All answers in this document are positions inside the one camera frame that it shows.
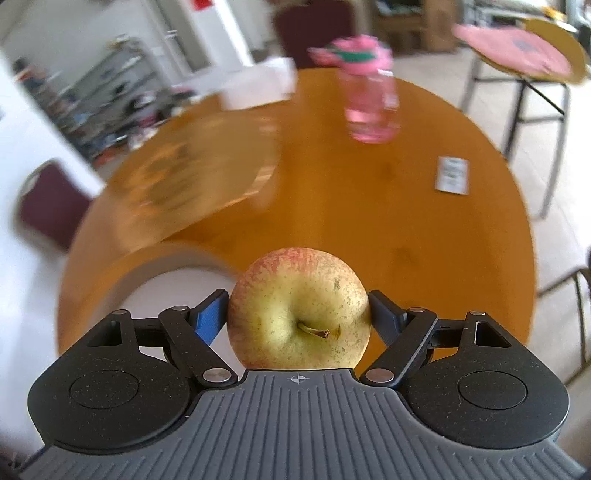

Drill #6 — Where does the yellow red apple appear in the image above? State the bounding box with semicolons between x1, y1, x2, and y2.
228;248;372;370

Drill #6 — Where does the round gold box lid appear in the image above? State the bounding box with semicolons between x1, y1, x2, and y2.
108;111;280;251

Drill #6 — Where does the small white packet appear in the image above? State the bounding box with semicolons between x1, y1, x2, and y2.
435;157;469;195

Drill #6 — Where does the maroon chair left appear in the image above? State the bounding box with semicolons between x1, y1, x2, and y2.
14;159;93;252

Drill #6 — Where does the maroon chair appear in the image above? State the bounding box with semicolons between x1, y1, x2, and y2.
271;0;355;70
14;159;93;252

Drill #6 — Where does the pink water bottle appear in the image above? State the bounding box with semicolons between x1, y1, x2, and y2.
308;35;400;144

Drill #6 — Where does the metal shoe rack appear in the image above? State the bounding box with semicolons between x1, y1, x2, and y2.
12;38;178;165

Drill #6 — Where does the white tissue pack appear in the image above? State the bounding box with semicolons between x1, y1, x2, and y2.
219;57;297;111

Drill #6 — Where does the yellow stool pink cushion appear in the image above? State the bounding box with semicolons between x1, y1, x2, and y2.
453;18;587;218

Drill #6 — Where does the maroon chair far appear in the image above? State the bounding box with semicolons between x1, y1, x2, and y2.
271;0;355;70

